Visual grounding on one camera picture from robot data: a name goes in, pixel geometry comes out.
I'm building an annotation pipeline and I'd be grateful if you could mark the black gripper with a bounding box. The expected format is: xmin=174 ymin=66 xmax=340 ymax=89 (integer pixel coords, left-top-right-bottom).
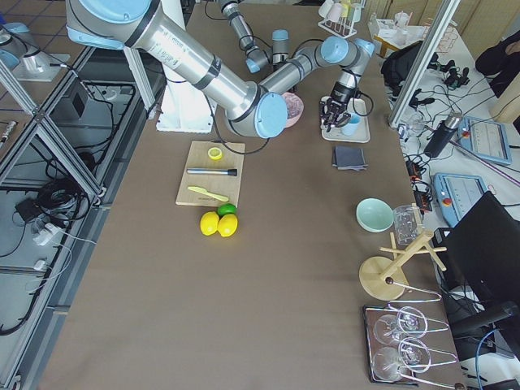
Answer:
xmin=319 ymin=96 xmax=352 ymax=132

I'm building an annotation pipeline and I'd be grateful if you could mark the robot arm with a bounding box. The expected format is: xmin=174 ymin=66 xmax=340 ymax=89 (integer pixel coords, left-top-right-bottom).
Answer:
xmin=218 ymin=1 xmax=289 ymax=73
xmin=66 ymin=1 xmax=374 ymax=138

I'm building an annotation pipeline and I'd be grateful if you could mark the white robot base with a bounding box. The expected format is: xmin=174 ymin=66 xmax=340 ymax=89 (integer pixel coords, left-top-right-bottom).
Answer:
xmin=157 ymin=67 xmax=213 ymax=134

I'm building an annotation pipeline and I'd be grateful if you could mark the blue cup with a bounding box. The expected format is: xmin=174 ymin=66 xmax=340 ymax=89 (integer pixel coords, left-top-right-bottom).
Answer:
xmin=341 ymin=113 xmax=361 ymax=137

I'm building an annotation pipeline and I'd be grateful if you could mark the pile of ice cubes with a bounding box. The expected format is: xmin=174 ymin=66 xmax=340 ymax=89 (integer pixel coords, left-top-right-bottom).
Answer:
xmin=284 ymin=93 xmax=303 ymax=119

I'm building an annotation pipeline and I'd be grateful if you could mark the white cup rack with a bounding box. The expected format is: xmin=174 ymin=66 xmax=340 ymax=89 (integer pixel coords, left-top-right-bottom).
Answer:
xmin=318 ymin=0 xmax=366 ymax=39

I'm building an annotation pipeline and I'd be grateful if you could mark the clear measuring cup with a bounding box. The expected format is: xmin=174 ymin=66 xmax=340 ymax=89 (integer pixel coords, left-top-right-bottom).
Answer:
xmin=393 ymin=204 xmax=423 ymax=245

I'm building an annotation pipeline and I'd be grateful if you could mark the wooden cup stand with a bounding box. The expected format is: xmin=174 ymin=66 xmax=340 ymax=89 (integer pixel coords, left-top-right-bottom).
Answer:
xmin=358 ymin=226 xmax=446 ymax=301

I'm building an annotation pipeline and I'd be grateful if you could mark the cream serving tray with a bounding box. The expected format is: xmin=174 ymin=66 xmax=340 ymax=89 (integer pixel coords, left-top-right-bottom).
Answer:
xmin=320 ymin=98 xmax=371 ymax=143

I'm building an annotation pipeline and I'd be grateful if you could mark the grey folded cloth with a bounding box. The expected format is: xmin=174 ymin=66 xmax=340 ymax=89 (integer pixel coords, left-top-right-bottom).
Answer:
xmin=332 ymin=145 xmax=368 ymax=171

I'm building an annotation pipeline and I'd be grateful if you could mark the pink bowl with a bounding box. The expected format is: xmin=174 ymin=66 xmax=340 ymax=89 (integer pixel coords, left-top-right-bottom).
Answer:
xmin=282 ymin=92 xmax=304 ymax=128

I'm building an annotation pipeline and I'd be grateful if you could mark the black bag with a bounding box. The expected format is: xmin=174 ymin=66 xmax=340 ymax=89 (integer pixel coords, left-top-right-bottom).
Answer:
xmin=381 ymin=41 xmax=439 ymax=109

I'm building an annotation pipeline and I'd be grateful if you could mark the green bowl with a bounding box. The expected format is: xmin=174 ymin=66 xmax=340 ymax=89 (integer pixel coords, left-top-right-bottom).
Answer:
xmin=356 ymin=198 xmax=393 ymax=232

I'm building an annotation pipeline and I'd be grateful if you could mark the black water bottle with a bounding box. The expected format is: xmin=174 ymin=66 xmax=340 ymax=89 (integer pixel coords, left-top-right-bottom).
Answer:
xmin=424 ymin=111 xmax=463 ymax=158

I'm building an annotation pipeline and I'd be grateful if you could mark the steel muddler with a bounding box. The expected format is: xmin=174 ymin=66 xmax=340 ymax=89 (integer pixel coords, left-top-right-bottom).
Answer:
xmin=185 ymin=167 xmax=238 ymax=177

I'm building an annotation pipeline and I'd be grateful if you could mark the lemon half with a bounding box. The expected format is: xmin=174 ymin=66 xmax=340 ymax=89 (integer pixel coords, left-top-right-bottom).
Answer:
xmin=207 ymin=147 xmax=223 ymax=161

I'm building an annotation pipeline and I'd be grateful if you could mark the bamboo cutting board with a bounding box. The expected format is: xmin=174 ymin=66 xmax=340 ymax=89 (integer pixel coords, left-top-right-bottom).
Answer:
xmin=175 ymin=141 xmax=244 ymax=207

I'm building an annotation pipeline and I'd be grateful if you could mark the blue teach pendant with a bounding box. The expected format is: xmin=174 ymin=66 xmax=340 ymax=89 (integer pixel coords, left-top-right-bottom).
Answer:
xmin=457 ymin=116 xmax=512 ymax=166
xmin=432 ymin=173 xmax=487 ymax=228

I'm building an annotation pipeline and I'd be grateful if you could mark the green lime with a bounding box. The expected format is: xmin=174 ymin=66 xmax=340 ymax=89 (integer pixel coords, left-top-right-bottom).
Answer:
xmin=216 ymin=203 xmax=236 ymax=217

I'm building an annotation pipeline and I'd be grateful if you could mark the lower whole lemon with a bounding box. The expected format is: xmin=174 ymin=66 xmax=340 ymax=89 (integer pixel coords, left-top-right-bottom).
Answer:
xmin=217 ymin=214 xmax=238 ymax=237

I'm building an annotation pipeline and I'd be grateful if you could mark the whole lemon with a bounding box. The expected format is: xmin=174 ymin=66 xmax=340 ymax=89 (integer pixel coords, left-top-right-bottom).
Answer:
xmin=199 ymin=211 xmax=220 ymax=236
xmin=217 ymin=214 xmax=238 ymax=237

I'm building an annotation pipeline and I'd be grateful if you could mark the yellow plastic knife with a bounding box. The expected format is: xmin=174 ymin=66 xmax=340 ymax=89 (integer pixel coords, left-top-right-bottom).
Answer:
xmin=187 ymin=186 xmax=229 ymax=202

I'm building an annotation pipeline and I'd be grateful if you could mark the upper whole lemon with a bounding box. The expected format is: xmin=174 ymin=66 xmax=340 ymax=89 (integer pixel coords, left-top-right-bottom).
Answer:
xmin=199 ymin=211 xmax=220 ymax=236

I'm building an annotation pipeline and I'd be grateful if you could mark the person in dark jacket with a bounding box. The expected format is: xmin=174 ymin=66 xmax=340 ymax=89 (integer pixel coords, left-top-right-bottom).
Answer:
xmin=475 ymin=31 xmax=519 ymax=97

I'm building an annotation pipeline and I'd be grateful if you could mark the black monitor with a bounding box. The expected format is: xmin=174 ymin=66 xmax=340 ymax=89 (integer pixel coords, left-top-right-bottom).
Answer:
xmin=444 ymin=192 xmax=519 ymax=304

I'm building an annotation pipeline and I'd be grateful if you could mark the black glass tray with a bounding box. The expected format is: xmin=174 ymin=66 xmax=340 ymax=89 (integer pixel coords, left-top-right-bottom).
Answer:
xmin=362 ymin=304 xmax=464 ymax=384

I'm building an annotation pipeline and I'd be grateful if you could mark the aluminium frame post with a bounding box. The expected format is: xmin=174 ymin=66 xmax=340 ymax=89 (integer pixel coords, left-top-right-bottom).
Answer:
xmin=388 ymin=0 xmax=460 ymax=129

